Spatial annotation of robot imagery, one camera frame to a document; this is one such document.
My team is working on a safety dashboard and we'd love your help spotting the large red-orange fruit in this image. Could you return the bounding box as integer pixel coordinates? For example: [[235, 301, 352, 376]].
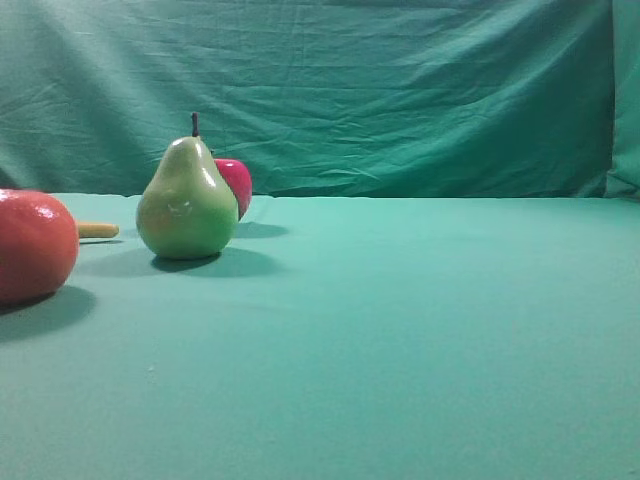
[[1, 189, 79, 305]]

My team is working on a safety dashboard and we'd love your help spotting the red apple behind pear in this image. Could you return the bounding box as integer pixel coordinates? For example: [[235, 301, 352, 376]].
[[214, 158, 253, 219]]

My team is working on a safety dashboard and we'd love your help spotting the green pear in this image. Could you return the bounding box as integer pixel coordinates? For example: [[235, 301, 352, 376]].
[[136, 112, 239, 260]]

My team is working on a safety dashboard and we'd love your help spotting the small yellow-orange fruit tip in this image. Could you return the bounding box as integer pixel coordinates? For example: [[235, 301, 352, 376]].
[[77, 222, 119, 239]]

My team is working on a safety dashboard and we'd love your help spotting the green backdrop cloth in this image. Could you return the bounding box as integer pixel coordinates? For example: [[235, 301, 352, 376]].
[[1, 1, 639, 198]]

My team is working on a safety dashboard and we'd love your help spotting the green tablecloth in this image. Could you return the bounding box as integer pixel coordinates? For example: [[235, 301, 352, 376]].
[[1, 194, 639, 479]]

